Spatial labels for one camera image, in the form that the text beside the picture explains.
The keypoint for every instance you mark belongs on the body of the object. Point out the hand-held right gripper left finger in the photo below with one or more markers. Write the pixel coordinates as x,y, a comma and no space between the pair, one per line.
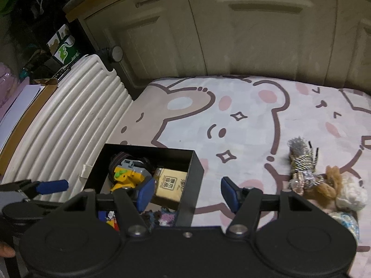
146,192

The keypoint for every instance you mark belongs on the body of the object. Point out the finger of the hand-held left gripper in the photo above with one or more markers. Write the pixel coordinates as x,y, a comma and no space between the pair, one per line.
53,186

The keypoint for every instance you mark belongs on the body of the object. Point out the green white carton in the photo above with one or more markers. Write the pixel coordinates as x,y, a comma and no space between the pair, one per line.
65,52

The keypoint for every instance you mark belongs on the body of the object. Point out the white paper sheet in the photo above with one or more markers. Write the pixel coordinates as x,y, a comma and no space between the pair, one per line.
17,107

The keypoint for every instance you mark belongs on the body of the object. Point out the black box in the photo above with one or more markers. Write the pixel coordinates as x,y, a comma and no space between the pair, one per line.
189,185

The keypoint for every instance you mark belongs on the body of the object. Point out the printed bear blanket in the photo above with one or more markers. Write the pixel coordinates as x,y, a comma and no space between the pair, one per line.
246,127

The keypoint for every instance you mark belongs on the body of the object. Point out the brown fluffy scrunchie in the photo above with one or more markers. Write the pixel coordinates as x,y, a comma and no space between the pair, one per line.
333,179

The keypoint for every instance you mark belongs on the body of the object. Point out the flat brown cardboard box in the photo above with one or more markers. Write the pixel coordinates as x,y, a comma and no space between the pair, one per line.
34,113

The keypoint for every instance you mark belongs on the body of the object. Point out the dark crochet pouch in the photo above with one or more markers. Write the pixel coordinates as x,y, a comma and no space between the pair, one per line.
162,217

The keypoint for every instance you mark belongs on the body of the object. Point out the white yarn ball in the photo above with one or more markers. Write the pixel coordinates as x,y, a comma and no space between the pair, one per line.
352,194

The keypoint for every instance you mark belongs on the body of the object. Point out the cream tape strip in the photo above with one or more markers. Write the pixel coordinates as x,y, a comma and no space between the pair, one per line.
87,171

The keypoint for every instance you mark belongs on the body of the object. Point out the colourful box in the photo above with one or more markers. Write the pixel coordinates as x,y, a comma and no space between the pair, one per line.
108,218

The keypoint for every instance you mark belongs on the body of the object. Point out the green band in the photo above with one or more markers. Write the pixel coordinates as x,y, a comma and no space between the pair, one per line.
13,0

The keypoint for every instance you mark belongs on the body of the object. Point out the black shelf unit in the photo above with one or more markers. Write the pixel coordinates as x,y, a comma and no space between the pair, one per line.
34,20

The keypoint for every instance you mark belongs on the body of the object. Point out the cream cabinet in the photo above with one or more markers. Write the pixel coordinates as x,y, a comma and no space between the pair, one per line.
232,34

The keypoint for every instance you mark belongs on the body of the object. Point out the person's left hand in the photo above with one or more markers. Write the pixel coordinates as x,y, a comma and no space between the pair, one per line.
5,250

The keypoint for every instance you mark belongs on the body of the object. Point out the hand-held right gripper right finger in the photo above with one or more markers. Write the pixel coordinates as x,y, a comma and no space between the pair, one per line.
230,194

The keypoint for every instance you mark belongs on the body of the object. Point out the white ribbed suitcase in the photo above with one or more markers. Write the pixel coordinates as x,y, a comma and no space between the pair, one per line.
72,115

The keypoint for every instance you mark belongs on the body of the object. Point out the silver striped tinsel bundle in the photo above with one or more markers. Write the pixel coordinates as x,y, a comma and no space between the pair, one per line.
301,156

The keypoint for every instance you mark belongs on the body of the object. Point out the small tan box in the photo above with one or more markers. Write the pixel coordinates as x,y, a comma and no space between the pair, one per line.
169,184

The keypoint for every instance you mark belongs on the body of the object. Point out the pink puffer jacket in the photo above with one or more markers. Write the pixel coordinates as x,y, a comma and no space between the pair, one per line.
7,87

